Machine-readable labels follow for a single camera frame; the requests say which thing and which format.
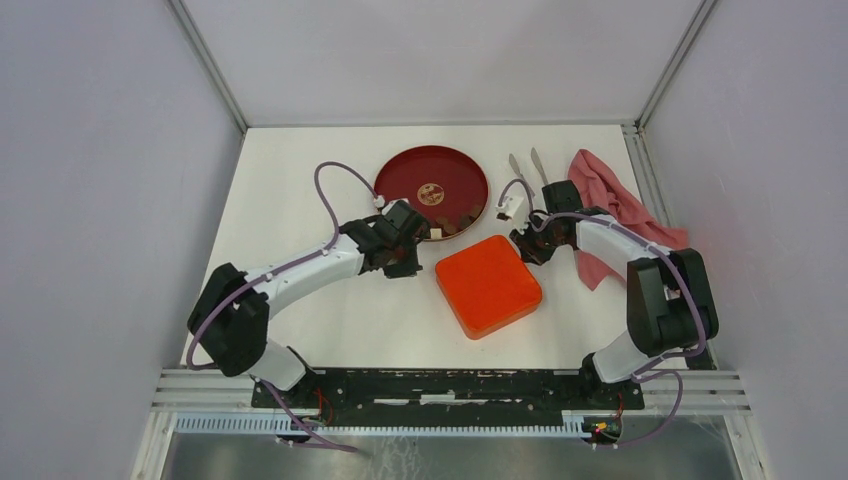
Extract orange box lid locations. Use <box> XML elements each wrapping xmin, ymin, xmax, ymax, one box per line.
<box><xmin>435</xmin><ymin>235</ymin><xmax>543</xmax><ymax>311</ymax></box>

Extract orange chocolate box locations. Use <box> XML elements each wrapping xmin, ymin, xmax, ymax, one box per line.
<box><xmin>452</xmin><ymin>290</ymin><xmax>543</xmax><ymax>340</ymax></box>

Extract round red tray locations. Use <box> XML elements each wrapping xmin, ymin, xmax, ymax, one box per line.
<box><xmin>374</xmin><ymin>145</ymin><xmax>490</xmax><ymax>241</ymax></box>

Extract metal tongs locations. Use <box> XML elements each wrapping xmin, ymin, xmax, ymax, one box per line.
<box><xmin>507</xmin><ymin>147</ymin><xmax>550</xmax><ymax>186</ymax></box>

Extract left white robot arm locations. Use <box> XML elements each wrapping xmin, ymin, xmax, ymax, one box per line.
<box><xmin>186</xmin><ymin>200</ymin><xmax>430</xmax><ymax>408</ymax></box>

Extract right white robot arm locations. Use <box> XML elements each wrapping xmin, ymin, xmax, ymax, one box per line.
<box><xmin>496</xmin><ymin>178</ymin><xmax>719</xmax><ymax>408</ymax></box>

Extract pink cloth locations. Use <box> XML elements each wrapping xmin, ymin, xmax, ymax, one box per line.
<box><xmin>567</xmin><ymin>149</ymin><xmax>690</xmax><ymax>290</ymax></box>

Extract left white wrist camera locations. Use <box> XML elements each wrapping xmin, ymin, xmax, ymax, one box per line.
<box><xmin>373</xmin><ymin>195</ymin><xmax>408</xmax><ymax>214</ymax></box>

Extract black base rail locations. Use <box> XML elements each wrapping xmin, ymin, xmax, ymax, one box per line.
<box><xmin>280</xmin><ymin>368</ymin><xmax>645</xmax><ymax>427</ymax></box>

